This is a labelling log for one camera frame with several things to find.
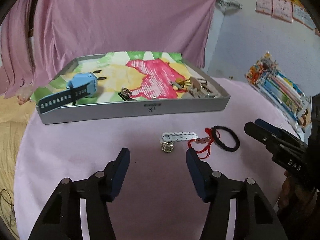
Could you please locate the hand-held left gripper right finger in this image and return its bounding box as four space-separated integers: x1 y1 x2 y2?
185 149 289 240

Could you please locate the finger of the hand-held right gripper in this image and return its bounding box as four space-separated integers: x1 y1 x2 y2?
255 119 299 142
244 122 307 155

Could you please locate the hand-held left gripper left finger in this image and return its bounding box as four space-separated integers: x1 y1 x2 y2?
28 147 131 240

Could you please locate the red string bead bracelet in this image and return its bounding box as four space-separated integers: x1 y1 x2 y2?
187 127 218 160

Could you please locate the black hair tie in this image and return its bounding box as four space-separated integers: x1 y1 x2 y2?
212 125 240 152

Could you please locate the white hair clip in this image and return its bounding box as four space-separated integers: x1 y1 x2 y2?
160 131 197 143

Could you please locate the silver metal tray box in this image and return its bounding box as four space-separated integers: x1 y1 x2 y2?
29 51 231 125

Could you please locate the small black hair clip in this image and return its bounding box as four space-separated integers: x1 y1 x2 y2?
118 92 137 101

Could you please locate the yellow bead hair tie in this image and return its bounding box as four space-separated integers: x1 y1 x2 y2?
169 78 192 91

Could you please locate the blue wrist watch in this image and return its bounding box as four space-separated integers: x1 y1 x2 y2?
37 72 98 114

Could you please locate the person's right hand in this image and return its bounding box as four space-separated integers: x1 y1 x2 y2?
277 171 313 210

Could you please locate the pink tablecloth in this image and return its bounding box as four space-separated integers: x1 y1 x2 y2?
14 76 308 240

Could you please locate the yellow blanket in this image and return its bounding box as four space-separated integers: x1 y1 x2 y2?
0 95 38 230

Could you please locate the pink embroidered cloth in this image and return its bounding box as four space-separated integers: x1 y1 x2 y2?
15 85 34 104

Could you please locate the wide pink curtain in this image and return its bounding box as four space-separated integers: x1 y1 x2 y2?
32 0 217 85

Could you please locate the narrow pink curtain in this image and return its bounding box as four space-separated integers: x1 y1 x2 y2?
0 0 35 99

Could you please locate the black cable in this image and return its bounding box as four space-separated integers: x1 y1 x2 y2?
0 189 15 228

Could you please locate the row of wall certificates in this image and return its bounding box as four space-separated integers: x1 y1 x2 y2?
255 0 320 37

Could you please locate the wire wall rack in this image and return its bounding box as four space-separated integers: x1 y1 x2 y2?
216 0 243 10

